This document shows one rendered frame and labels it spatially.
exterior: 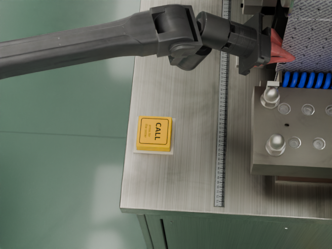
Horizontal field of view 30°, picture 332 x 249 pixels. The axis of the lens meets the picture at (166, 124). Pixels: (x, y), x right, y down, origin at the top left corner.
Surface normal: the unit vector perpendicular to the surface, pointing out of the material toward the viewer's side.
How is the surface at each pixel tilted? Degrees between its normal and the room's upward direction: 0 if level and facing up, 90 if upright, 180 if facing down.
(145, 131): 0
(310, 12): 90
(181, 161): 0
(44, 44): 6
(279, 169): 90
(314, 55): 90
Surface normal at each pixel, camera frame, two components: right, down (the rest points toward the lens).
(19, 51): 0.05, -0.36
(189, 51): 0.23, 0.91
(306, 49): -0.07, 0.92
